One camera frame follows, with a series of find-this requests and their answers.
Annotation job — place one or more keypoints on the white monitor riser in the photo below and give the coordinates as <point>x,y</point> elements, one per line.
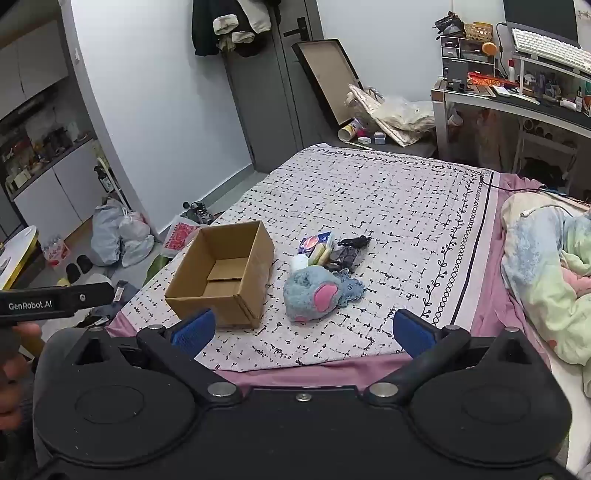
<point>554,64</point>

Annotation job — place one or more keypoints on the white keyboard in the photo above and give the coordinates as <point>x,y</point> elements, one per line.
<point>545,46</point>

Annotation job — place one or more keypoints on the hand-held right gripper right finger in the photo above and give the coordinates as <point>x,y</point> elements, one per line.
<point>411,330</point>

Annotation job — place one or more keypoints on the brown cardboard box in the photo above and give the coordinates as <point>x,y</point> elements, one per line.
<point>249,277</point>

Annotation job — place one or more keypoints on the black monitor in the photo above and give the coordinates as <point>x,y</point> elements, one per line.
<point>540,16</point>

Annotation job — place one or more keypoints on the red flat packet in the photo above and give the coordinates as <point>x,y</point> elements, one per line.
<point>489,79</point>

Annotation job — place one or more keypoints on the blue and pink plush toy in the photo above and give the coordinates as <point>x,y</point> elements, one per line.
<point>304,288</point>

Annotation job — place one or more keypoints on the small black toy figure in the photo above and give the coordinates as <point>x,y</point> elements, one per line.
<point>355,241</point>

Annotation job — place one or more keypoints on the white black patterned blanket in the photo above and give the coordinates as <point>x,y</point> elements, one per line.
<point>392,207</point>

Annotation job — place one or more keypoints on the black item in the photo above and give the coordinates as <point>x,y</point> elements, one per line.
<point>344,257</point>

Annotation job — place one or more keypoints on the planet picture card packet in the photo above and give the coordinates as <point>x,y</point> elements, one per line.
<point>311,242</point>

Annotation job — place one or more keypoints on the instant noodle cup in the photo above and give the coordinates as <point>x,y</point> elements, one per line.
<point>348,131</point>

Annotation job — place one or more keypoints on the black hanging coat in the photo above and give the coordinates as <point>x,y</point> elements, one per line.
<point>205,27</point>

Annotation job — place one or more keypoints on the white grey cabinet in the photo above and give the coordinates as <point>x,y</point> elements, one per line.
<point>69,184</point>

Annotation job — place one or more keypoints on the pastel fleece quilt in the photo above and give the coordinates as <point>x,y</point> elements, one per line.
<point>540,277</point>

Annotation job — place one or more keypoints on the black picture frame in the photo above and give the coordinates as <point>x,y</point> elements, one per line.
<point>328,78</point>

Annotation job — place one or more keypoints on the person's left hand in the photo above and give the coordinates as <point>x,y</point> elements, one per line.
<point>11,401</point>

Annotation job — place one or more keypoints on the yellow green sponge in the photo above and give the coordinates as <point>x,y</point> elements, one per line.
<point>318,254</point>

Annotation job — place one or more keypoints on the wicker basket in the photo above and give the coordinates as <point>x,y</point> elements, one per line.
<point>478,32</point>

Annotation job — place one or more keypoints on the pack of water bottles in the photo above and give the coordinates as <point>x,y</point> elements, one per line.
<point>55,251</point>

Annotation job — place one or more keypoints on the white bottle red cap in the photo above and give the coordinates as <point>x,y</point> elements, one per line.
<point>513,71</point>

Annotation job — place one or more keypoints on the beige hanging garment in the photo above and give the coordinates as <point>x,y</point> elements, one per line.
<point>256,14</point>

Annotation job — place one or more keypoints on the cream plastic bag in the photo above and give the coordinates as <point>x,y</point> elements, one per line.
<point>408,117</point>

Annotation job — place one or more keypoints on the black slipper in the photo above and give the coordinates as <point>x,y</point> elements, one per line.
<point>84,263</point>
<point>72,270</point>

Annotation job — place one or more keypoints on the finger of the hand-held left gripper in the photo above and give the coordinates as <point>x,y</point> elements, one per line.
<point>97,294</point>

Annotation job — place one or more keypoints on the red print plastic bag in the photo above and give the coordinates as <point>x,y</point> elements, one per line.
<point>180,235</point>

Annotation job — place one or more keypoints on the dark sneakers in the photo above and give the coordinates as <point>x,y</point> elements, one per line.
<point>198,213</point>

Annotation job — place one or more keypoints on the grey door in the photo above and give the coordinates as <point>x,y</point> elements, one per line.
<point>268,115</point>

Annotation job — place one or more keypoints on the grey drawer organizer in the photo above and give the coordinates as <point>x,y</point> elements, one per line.
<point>450,48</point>

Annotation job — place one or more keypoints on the white desk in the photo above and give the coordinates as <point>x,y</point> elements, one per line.
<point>485,102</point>

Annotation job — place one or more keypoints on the yellow rimmed round table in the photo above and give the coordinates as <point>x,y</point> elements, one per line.
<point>16,254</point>

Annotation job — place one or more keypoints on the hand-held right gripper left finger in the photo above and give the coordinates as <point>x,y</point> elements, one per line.
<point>196,325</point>

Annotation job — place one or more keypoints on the grey white plastic bag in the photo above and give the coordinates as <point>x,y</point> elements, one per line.
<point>106,230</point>

